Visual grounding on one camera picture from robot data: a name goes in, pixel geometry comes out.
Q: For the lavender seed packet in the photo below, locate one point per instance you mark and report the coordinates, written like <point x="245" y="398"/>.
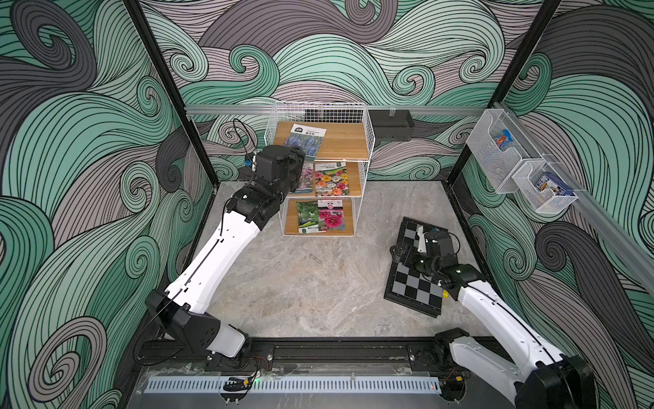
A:
<point x="306" y="138"/>

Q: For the magenta flower seed packet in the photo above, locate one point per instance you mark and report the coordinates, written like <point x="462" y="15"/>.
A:
<point x="331" y="215"/>

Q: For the mixed colour flower seed packet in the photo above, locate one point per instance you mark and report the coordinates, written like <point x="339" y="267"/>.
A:
<point x="331" y="179"/>

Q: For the pink flower seed packet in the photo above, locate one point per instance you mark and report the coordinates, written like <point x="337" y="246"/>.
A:
<point x="305" y="184"/>

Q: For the lower clear wall bin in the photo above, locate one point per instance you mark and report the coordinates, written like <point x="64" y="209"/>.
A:
<point x="546" y="202"/>

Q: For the upper clear wall bin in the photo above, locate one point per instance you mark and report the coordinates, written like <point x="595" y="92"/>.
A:
<point x="498" y="166"/>

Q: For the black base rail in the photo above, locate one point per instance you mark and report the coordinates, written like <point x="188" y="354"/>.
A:
<point x="283" y="355"/>

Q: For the black wall bin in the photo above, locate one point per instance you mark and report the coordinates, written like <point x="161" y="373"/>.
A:
<point x="392" y="125"/>

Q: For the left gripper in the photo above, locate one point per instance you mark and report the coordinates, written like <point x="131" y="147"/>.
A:
<point x="290" y="161"/>

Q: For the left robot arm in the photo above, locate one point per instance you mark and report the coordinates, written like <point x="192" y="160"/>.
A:
<point x="181" y="309"/>

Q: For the black white chessboard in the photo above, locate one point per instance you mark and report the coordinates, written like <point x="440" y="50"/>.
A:
<point x="405" y="285"/>

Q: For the grey slotted cable duct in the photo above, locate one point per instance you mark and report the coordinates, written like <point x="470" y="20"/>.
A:
<point x="299" y="385"/>

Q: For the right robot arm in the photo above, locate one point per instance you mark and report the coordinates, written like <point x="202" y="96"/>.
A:
<point x="536" y="374"/>

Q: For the blue red item in bin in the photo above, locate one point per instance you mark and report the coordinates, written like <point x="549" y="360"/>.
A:
<point x="504" y="140"/>

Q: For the clear wall bin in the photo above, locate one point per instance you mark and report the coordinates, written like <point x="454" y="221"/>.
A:
<point x="498" y="166"/>
<point x="546" y="202"/>

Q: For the white wire shelf rack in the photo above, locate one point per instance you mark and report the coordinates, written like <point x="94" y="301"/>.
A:
<point x="350" y="138"/>

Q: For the green leaf seed packet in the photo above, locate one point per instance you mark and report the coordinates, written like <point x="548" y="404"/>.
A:
<point x="308" y="219"/>

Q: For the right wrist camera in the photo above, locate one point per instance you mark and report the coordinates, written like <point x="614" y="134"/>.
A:
<point x="424" y="240"/>

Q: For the blue card box in bin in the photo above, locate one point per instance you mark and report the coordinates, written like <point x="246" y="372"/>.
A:
<point x="549" y="181"/>

